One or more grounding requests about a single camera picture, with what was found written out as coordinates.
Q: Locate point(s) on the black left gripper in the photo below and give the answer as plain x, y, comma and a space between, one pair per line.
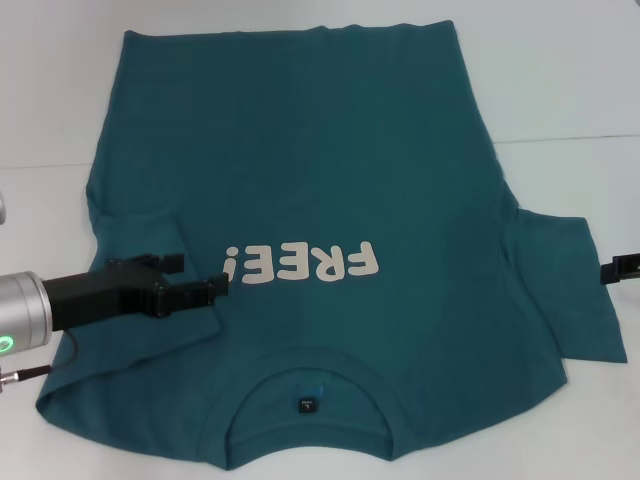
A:
100, 295

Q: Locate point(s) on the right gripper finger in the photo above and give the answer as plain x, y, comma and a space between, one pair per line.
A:
625, 269

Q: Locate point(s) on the teal FREE print t-shirt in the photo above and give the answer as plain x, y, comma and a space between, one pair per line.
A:
325, 165

